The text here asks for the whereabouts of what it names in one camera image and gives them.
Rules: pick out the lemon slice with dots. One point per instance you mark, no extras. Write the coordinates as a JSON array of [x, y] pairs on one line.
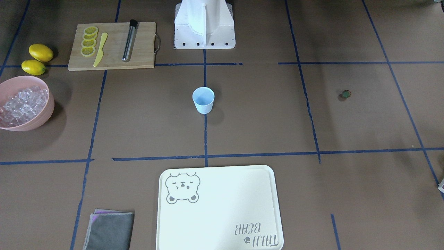
[[87, 51], [88, 43], [91, 30], [90, 37]]

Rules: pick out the yellow plastic knife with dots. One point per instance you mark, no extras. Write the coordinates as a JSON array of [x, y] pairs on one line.
[[100, 52]]

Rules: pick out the yellow lemon lower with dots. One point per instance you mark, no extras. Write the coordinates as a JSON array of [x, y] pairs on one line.
[[33, 67]]

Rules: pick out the red strawberry on table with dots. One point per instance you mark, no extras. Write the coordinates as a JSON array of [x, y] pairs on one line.
[[346, 94]]

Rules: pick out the yellow lemon upper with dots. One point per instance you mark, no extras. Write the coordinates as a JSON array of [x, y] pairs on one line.
[[41, 52]]

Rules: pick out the grey folded cloth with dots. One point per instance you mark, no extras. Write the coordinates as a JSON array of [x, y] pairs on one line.
[[109, 230]]

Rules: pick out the steel muddler black tip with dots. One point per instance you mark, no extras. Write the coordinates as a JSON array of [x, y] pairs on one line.
[[130, 38]]

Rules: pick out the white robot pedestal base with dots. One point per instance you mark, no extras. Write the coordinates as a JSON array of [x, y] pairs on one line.
[[204, 24]]

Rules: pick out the pile of clear ice cubes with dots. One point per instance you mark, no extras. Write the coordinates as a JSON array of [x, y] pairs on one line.
[[24, 106]]

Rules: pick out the cream bear serving tray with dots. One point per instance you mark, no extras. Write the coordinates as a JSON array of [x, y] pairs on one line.
[[219, 208]]

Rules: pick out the yellow lemon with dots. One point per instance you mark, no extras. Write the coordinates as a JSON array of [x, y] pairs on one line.
[[33, 67], [41, 52]]

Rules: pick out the light blue plastic cup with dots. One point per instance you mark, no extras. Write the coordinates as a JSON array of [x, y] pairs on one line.
[[203, 98]]

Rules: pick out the wooden cutting board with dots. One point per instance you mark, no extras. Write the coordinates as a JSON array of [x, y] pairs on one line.
[[141, 56]]

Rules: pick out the pink bowl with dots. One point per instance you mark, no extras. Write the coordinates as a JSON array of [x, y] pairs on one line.
[[12, 86]]

